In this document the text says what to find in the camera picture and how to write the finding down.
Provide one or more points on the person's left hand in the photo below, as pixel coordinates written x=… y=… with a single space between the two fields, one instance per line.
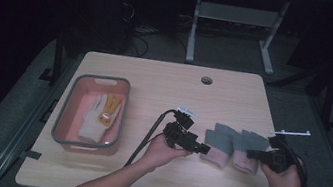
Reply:
x=158 y=154

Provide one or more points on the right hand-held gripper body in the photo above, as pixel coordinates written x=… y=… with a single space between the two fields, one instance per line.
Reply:
x=281 y=157

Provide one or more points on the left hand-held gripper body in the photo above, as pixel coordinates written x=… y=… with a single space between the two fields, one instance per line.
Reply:
x=180 y=132

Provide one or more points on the pink plastic bin grey rim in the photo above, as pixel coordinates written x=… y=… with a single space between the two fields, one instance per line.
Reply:
x=82 y=88

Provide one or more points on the white metal desk frame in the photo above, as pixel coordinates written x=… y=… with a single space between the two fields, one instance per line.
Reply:
x=236 y=14

